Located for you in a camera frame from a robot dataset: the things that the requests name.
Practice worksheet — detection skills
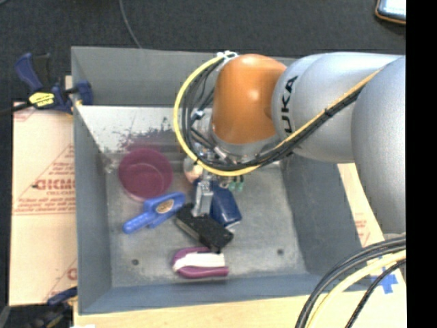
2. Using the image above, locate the brown cardboard board red print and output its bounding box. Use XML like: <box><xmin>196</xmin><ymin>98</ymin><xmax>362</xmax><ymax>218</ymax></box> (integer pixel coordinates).
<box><xmin>8</xmin><ymin>100</ymin><xmax>79</xmax><ymax>308</ymax></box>

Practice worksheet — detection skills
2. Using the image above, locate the blue plastic handle tool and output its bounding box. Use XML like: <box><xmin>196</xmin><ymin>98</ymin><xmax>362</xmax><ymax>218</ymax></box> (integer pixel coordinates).
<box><xmin>122</xmin><ymin>191</ymin><xmax>187</xmax><ymax>235</ymax></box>

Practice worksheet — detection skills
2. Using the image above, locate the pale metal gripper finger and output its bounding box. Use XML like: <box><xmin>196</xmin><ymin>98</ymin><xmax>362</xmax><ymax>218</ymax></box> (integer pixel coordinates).
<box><xmin>191</xmin><ymin>181</ymin><xmax>214</xmax><ymax>218</ymax></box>

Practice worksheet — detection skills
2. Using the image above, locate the grey metal bin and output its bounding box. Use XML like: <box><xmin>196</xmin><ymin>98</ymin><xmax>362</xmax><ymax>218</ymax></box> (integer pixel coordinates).
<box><xmin>70</xmin><ymin>45</ymin><xmax>380</xmax><ymax>316</ymax></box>

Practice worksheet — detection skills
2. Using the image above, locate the dark blue cup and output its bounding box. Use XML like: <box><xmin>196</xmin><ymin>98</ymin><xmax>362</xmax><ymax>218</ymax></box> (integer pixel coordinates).
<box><xmin>193</xmin><ymin>179</ymin><xmax>243</xmax><ymax>229</ymax></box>

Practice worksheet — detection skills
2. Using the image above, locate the pale pink round toy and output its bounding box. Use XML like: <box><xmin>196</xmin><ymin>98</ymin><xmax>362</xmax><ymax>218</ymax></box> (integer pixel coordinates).
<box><xmin>183</xmin><ymin>156</ymin><xmax>203</xmax><ymax>185</ymax></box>

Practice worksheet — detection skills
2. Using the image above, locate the purple round plate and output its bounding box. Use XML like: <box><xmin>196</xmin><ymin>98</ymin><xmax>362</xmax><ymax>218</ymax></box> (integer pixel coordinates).
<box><xmin>118</xmin><ymin>148</ymin><xmax>174</xmax><ymax>203</ymax></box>

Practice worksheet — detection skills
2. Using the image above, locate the black flat block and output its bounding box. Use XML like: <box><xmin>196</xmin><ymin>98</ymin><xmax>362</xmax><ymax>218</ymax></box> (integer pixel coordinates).
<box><xmin>174</xmin><ymin>203</ymin><xmax>235</xmax><ymax>253</ymax></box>

